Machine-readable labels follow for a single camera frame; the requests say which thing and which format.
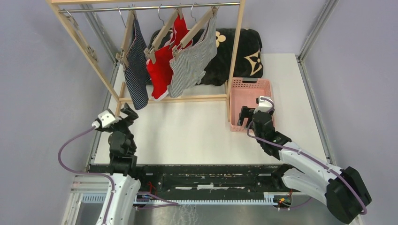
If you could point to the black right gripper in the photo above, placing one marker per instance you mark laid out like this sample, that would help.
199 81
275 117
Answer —
247 112

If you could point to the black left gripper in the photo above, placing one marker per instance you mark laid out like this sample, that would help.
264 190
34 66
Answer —
132 116

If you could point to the navy striped underwear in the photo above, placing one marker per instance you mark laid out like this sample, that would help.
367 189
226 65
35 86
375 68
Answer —
136 74

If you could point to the red underwear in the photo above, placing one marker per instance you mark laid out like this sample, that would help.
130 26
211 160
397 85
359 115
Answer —
160 71

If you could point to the wooden hanger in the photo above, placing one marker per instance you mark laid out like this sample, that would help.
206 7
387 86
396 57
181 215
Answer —
150 52
127 38
194 30

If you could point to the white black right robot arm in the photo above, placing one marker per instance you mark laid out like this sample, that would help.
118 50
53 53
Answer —
342 191

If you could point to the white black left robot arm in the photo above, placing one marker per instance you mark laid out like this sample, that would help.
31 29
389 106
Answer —
122 186

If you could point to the grey striped underwear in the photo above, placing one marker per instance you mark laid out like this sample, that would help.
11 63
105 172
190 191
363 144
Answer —
189 67

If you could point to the pink plastic basket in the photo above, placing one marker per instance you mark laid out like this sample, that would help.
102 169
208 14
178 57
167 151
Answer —
244 92

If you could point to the metal hanging rod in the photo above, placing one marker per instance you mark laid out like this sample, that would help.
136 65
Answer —
109 9

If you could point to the wooden clothes rack frame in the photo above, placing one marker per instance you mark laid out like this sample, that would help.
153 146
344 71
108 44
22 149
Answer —
71 26

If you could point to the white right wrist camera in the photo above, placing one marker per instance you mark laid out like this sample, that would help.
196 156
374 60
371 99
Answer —
265 104

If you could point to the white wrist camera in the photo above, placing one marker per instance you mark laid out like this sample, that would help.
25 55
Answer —
265 104
104 119

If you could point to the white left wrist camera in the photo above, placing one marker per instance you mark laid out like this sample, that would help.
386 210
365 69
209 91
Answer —
104 119

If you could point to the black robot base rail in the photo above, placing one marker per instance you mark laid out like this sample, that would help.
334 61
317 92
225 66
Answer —
209 182

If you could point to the white slotted cable duct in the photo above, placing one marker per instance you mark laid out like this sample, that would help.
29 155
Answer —
266 200

